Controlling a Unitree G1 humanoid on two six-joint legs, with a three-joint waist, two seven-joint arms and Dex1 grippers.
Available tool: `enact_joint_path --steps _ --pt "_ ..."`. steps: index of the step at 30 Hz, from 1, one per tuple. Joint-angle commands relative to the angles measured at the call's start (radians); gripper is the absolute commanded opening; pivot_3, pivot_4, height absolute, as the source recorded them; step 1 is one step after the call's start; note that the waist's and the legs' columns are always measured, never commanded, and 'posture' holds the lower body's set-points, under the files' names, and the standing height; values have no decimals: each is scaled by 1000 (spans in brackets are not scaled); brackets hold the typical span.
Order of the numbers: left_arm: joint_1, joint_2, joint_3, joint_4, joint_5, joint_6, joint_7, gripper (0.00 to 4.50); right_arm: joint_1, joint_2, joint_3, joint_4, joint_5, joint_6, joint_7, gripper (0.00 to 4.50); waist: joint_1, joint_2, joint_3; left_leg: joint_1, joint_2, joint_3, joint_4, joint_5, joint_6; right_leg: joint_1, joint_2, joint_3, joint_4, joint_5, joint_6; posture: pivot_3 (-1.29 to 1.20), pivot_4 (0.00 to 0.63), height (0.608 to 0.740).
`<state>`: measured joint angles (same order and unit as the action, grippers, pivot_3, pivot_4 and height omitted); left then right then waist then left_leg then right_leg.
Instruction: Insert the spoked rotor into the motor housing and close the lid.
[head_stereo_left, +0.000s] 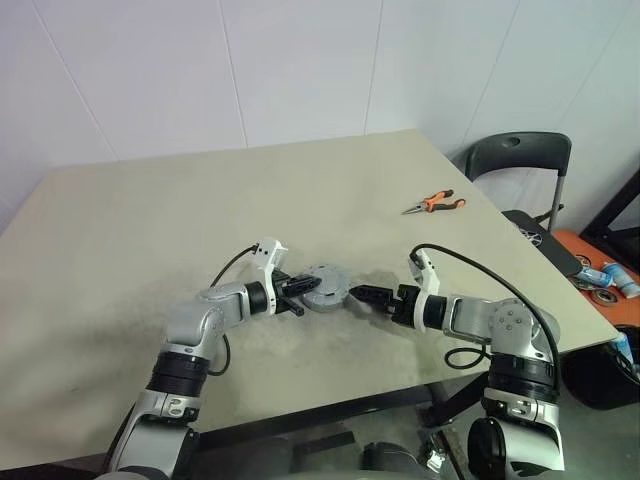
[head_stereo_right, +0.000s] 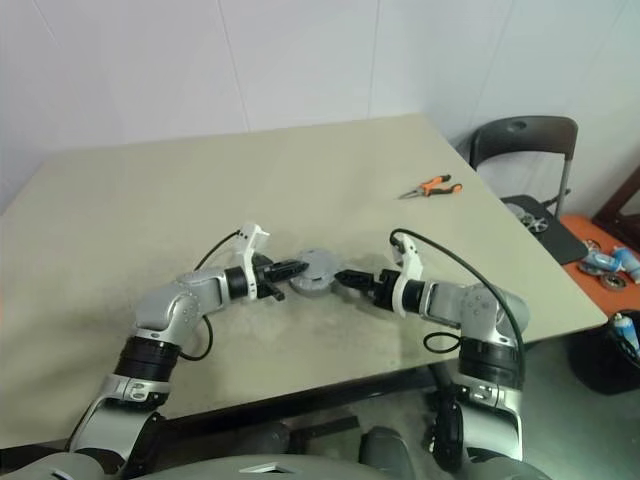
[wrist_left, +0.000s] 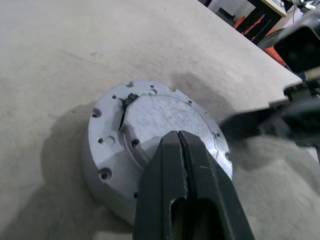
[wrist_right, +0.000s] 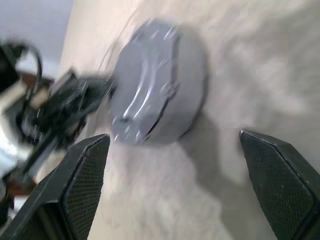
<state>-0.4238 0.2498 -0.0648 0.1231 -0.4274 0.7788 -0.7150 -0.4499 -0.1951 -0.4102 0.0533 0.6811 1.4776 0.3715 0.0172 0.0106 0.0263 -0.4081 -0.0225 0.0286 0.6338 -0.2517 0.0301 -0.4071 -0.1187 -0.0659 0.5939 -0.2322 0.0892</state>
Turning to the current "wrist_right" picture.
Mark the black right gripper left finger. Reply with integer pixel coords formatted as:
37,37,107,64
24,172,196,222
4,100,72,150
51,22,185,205
0,133,111,240

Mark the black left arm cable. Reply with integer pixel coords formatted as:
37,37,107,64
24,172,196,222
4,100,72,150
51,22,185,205
13,43,43,106

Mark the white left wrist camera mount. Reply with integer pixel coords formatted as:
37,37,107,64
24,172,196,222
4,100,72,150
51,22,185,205
3,81,52,111

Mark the grey motor lid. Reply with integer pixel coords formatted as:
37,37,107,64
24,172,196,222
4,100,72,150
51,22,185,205
109,18,182,147

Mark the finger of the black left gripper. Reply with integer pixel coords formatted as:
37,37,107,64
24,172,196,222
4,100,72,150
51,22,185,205
82,93,114,114
82,76,118,95

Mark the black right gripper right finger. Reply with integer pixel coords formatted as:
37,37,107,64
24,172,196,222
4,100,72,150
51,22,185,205
239,128,320,240

